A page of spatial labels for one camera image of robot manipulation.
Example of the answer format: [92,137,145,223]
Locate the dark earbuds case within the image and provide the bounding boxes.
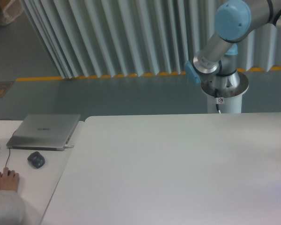
[27,151,45,169]

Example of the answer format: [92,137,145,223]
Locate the silver closed laptop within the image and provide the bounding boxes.
[6,114,81,151]

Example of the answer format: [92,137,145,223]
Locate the clear plastic bag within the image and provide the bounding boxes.
[0,0,24,26]

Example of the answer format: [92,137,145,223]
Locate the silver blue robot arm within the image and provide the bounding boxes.
[184,0,281,84]

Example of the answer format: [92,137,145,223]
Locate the black mouse cable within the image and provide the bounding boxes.
[0,119,22,168]

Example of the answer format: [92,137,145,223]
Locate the person's hand on mouse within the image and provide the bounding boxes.
[0,167,19,192]

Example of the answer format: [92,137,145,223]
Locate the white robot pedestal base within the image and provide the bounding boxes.
[201,72,249,114]

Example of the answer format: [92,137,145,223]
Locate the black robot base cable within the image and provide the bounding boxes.
[214,88,222,114]

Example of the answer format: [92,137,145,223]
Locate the white folding partition screen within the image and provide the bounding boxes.
[20,0,281,79]

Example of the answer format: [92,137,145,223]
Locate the white sleeved forearm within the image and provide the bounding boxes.
[0,190,26,225]

